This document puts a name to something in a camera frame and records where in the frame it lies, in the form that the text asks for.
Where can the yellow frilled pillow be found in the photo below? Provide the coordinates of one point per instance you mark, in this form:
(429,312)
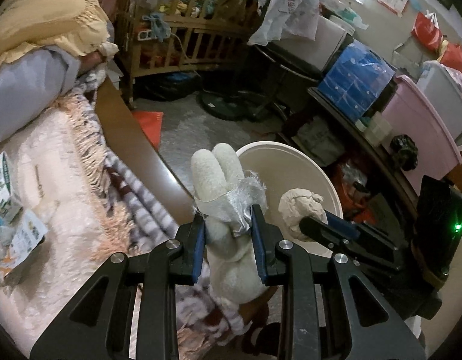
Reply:
(79,27)

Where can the beige paper ball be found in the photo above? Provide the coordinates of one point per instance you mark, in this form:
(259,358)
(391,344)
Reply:
(297,204)

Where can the white orange snack bag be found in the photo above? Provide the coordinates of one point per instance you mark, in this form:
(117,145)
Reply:
(18,240)

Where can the black fan base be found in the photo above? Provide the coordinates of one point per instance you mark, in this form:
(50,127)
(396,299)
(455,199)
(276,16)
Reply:
(235,106)

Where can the pink storage bin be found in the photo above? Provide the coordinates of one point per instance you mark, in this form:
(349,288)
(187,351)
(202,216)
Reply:
(410,113)

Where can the green white milk carton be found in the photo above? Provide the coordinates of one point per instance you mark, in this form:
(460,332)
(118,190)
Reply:
(10,202)

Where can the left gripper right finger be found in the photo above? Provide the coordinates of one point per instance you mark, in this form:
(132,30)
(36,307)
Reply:
(330,310)

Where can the red hanging bag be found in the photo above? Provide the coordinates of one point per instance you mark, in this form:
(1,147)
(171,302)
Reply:
(426,30)

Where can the red gift box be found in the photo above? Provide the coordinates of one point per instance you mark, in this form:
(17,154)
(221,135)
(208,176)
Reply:
(151,125)

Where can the grey blanket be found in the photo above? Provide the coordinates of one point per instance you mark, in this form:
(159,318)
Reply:
(31,84)

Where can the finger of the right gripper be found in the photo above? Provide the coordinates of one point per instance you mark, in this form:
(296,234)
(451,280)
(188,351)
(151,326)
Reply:
(325,236)
(341,226)

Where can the striped fleece blanket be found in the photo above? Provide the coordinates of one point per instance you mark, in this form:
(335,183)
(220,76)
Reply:
(151,223)

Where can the white storage bin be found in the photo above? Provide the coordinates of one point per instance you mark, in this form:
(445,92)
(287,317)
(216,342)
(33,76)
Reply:
(443,88)

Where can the wooden bed frame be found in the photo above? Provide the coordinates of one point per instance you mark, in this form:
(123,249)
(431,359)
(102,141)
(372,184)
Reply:
(148,164)

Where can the wooden baby crib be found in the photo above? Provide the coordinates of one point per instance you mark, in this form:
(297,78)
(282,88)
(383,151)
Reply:
(166,36)

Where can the blue tissue pack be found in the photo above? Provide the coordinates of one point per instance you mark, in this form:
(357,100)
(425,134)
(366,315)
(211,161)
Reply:
(356,80)

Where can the cream trash bin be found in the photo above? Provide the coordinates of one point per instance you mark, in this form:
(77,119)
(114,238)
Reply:
(281,167)

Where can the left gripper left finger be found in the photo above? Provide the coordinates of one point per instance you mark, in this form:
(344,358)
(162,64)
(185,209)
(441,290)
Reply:
(129,303)

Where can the black crumpled bag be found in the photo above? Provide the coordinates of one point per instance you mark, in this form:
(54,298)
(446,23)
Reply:
(404,152)

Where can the cream plush toy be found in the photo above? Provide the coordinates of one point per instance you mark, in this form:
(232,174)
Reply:
(224,195)

